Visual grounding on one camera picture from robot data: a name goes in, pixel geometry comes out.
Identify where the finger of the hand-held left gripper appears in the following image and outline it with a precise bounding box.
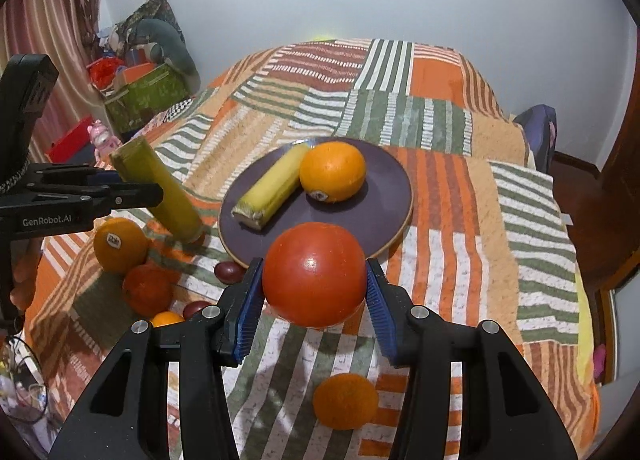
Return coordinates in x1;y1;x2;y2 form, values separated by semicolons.
0;182;165;215
22;163;122;187

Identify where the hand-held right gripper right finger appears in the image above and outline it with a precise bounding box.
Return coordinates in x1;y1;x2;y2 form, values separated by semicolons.
366;258;587;460

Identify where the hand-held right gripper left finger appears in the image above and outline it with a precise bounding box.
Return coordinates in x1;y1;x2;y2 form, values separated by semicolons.
47;257;265;460

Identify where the green-yellow banana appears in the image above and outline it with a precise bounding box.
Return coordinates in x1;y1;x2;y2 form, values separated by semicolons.
110;135;204;244

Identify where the dark purple round plate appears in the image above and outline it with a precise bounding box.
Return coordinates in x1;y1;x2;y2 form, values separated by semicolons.
218;137;414;269

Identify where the person's left hand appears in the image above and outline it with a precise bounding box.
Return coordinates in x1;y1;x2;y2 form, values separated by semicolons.
10;239;45;315

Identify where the red box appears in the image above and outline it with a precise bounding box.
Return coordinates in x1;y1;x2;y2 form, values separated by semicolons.
45;115;97;164

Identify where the small dark red fruit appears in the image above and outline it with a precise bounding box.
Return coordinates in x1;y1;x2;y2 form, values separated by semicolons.
182;300;210;322
214;262;247;284

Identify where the large orange with sticker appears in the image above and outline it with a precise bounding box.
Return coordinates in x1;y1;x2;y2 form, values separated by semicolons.
93;218;150;275
299;140;367;204

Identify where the pink toy figure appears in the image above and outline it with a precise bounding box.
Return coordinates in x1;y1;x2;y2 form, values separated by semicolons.
87;118;121;158

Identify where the red plastic bag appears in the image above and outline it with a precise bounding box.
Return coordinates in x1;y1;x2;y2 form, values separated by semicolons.
87;58;125;90

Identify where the small orange mandarin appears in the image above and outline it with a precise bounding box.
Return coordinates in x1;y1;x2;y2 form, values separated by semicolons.
150;311;186;329

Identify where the striped pink curtain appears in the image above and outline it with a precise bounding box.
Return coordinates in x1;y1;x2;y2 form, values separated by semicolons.
0;0;106;163

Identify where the small red tomato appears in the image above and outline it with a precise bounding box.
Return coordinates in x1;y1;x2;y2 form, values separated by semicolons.
122;265;175;317

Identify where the yellow banana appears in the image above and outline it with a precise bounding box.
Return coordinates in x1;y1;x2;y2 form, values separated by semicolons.
231;142;312;231

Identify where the patterned cushion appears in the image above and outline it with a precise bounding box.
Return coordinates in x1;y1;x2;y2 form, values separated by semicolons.
119;0;187;43

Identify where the striped patchwork blanket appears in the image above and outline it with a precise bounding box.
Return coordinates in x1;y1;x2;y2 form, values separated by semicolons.
27;37;601;460

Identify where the blue chair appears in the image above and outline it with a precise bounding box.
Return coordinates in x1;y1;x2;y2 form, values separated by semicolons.
512;105;558;173

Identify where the wooden door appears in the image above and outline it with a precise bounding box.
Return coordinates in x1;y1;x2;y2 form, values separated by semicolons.
570;25;640;391

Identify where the thin black cable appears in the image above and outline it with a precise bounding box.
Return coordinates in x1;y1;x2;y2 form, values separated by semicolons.
0;315;51;423

